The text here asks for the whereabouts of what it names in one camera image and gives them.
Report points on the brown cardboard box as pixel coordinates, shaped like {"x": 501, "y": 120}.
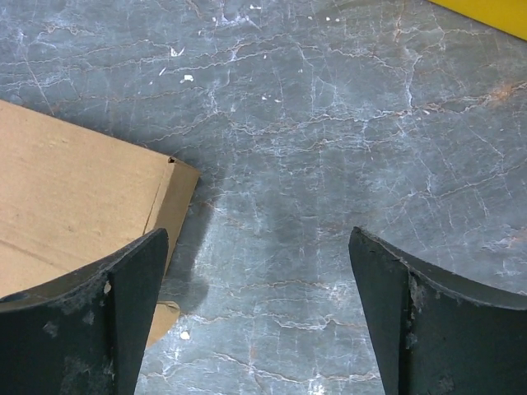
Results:
{"x": 70, "y": 196}

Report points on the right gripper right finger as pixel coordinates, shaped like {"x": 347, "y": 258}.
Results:
{"x": 433, "y": 331}

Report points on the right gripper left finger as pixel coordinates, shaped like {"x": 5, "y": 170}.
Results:
{"x": 84, "y": 332}

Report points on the yellow plastic bin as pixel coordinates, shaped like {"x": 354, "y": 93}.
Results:
{"x": 509, "y": 16}

